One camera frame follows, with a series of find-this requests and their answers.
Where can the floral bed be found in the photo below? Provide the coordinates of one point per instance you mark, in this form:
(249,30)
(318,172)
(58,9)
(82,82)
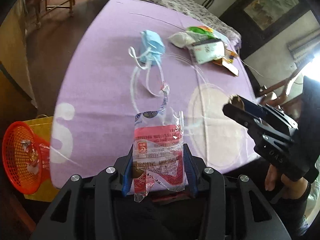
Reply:
(180,2)

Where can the white medicine box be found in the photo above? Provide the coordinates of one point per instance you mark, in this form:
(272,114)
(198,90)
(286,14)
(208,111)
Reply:
(206,51)

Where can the person's right hand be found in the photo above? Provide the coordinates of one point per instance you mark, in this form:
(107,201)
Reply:
(285,183)

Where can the gold paper bag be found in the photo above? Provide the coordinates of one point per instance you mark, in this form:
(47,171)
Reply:
(42,126)

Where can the purple table cloth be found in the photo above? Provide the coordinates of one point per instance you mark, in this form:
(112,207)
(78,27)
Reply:
(106,85)

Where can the white paper noodle cup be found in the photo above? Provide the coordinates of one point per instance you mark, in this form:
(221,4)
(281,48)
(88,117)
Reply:
(236,101)

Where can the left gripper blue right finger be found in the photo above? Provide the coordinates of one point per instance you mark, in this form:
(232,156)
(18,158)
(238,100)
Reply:
(233,208)

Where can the white tissue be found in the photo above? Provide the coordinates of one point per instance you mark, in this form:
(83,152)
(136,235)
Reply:
(181,39)

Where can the orange medicine box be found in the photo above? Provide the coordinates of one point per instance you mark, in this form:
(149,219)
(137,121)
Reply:
(227,62)

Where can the red mesh trash basket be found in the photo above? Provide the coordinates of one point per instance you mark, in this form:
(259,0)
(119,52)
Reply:
(22,157)

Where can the wooden chair at right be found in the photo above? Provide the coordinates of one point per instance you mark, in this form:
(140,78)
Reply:
(269,97)

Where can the clear printed plastic bag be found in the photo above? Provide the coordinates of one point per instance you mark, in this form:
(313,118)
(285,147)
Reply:
(157,157)

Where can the person's right forearm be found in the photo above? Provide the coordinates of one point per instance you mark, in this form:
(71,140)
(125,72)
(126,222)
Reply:
(292,206)

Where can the blue face mask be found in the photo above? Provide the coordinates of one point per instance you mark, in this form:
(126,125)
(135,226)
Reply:
(151,48)

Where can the framed landscape painting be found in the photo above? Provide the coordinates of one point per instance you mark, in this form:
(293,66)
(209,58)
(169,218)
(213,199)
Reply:
(258,21)

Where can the wooden cabinet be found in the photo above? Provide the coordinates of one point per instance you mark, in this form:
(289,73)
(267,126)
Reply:
(13,48)

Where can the green snack wrapper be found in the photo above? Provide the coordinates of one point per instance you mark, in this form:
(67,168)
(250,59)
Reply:
(201,33)

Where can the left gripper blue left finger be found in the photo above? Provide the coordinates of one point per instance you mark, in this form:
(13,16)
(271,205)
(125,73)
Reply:
(84,207)

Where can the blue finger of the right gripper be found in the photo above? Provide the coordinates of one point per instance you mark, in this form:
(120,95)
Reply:
(234,113)
(253,110)

